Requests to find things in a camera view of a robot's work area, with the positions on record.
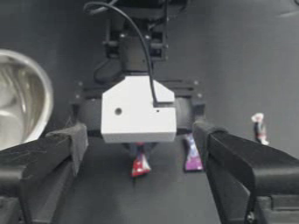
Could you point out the red white candy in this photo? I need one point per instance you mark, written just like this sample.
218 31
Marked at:
141 167

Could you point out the magenta white candy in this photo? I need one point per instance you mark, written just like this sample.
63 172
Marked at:
194 159

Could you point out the steel bowl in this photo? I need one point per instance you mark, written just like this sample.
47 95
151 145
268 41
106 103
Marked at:
27 102

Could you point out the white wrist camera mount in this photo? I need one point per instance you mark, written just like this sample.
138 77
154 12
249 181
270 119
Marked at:
137 119

